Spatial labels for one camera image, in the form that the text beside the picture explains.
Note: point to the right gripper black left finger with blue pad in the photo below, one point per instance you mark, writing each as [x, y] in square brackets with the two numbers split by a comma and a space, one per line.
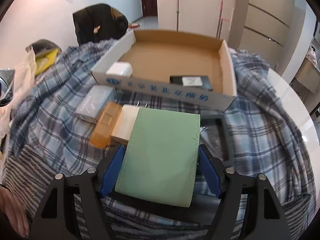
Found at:
[56, 216]

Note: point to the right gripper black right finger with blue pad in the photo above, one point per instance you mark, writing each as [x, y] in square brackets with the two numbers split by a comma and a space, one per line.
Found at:
[264, 217]

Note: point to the green notebook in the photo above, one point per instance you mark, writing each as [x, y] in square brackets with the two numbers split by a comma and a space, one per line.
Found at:
[160, 161]

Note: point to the person's left hand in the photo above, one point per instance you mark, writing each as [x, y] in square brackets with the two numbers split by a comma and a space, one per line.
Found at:
[15, 212]

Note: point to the blue plaid shirt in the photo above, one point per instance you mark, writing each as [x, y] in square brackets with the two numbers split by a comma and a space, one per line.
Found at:
[264, 137]

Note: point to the orange brown box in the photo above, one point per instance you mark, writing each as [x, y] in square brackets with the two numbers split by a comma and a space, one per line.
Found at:
[101, 135]

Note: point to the cream white box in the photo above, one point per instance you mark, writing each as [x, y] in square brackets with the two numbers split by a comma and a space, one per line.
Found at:
[124, 125]

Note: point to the grey silver box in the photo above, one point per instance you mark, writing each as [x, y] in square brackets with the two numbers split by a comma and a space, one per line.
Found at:
[95, 101]

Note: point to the white plastic bag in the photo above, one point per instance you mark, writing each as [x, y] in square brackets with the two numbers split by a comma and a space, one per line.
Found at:
[24, 80]

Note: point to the beige cabinet counter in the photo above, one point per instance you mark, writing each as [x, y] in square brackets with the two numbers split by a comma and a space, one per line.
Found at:
[308, 76]

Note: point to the small black box with label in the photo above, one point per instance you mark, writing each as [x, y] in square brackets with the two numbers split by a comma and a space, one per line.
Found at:
[201, 82]

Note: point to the white charger block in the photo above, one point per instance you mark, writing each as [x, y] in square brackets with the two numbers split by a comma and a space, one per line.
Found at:
[120, 69]

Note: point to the open cardboard tray box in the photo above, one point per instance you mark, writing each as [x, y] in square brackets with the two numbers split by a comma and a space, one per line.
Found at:
[155, 55]

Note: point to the chair with black jacket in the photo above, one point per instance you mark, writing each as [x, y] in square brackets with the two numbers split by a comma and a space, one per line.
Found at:
[99, 22]

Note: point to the pink broom and dustpan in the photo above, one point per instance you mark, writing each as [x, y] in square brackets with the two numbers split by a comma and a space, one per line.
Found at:
[220, 21]

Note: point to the beige refrigerator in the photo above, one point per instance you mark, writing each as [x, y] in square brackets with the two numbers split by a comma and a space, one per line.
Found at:
[262, 27]

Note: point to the black display frame case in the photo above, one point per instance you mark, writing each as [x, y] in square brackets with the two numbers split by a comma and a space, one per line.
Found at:
[215, 136]

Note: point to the grey mop handle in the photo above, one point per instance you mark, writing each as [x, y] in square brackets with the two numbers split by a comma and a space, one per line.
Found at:
[177, 14]

